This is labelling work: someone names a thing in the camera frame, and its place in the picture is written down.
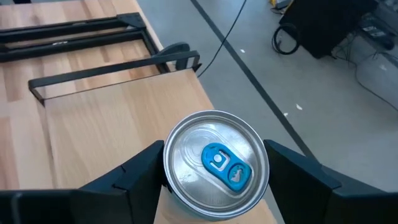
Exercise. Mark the black table clamp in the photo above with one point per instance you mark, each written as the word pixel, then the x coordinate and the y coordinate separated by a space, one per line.
pixel 174 49

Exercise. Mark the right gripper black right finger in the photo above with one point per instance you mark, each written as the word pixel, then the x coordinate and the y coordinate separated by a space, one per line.
pixel 311 193

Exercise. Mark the blue silver Red Bull can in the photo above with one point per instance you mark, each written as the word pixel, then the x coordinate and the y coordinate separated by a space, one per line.
pixel 192 174

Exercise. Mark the wooden shelf black metal frame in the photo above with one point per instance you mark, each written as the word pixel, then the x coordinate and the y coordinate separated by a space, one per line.
pixel 109 124

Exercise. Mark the black equipment box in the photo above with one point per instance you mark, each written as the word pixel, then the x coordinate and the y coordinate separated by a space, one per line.
pixel 323 28

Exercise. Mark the black power strip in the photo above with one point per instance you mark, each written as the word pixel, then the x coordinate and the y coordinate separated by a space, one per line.
pixel 374 29

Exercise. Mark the black aluminium table frame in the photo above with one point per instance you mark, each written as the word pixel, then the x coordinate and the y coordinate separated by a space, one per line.
pixel 62 29

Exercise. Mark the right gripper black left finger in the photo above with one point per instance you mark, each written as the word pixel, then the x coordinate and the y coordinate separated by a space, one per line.
pixel 130 193

